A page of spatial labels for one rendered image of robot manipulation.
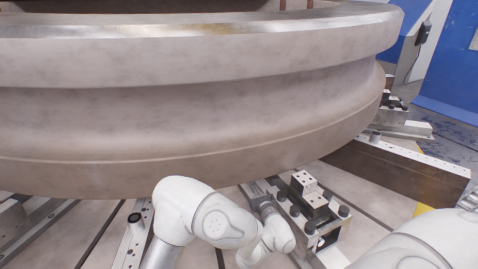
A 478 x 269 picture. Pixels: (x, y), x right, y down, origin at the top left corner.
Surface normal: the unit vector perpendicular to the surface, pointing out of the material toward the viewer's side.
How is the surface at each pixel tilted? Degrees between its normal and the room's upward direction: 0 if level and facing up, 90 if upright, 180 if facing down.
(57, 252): 0
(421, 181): 90
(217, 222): 44
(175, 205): 50
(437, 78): 90
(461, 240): 9
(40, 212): 71
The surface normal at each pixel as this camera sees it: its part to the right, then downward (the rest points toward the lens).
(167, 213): -0.43, -0.23
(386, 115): -0.31, 0.44
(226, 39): 0.28, 0.45
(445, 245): -0.14, -0.83
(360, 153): -0.65, 0.36
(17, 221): 0.95, 0.14
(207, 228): -0.17, -0.37
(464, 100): -0.89, 0.21
